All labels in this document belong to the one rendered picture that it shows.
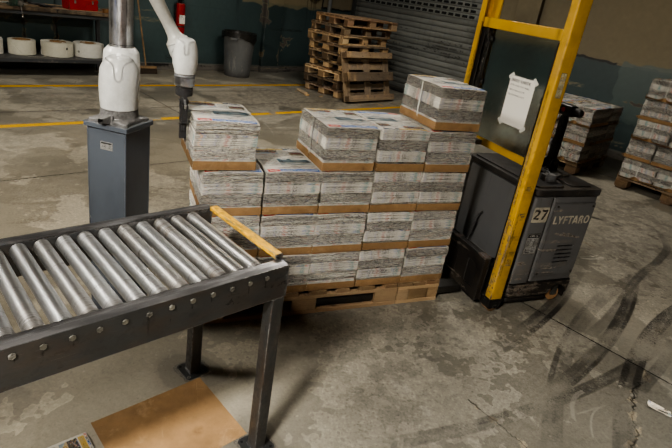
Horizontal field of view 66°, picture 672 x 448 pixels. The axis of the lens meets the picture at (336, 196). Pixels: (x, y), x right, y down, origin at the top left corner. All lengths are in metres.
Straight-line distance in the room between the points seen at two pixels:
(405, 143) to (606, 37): 6.33
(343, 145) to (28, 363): 1.65
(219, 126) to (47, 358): 1.24
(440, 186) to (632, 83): 5.95
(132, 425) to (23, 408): 0.42
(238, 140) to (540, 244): 1.95
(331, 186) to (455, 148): 0.72
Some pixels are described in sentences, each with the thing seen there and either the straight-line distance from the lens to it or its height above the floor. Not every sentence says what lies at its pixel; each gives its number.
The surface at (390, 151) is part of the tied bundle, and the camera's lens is 2.67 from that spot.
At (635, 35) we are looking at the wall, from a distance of 8.64.
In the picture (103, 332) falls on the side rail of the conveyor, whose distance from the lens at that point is 1.50.
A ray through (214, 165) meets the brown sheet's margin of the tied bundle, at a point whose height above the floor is 0.86.
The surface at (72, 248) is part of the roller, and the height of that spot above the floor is 0.80.
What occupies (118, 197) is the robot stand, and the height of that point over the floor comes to 0.68.
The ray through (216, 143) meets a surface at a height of 0.96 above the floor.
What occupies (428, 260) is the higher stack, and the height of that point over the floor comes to 0.28.
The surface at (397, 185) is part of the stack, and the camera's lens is 2.78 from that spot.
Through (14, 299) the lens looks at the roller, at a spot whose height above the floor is 0.80.
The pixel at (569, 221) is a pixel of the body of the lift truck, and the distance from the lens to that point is 3.46.
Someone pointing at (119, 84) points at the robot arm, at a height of 1.17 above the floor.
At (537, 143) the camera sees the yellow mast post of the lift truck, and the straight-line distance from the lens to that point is 2.97.
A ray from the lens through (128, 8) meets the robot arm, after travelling 2.55.
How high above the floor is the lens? 1.66
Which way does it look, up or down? 21 degrees down
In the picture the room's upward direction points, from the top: 9 degrees clockwise
